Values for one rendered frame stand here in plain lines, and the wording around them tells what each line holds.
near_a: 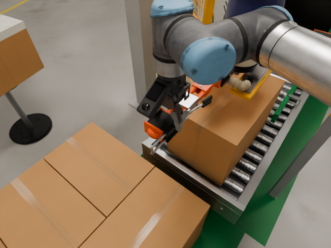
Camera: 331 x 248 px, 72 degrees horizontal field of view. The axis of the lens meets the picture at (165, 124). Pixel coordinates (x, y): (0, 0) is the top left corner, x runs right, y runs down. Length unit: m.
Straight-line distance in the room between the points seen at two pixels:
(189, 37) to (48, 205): 1.24
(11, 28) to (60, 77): 1.30
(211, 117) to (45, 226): 1.02
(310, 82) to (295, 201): 1.82
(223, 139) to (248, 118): 0.19
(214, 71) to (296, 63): 0.13
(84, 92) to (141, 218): 1.91
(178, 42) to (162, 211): 1.02
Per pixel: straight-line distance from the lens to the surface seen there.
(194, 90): 0.86
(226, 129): 1.12
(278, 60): 0.45
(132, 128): 2.35
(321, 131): 1.51
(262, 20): 0.50
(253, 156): 1.58
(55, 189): 1.51
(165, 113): 0.74
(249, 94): 1.08
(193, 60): 0.41
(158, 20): 0.51
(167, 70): 0.56
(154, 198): 1.35
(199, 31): 0.44
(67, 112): 2.70
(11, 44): 2.08
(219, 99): 1.26
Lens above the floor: 1.78
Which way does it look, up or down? 49 degrees down
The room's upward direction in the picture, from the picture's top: straight up
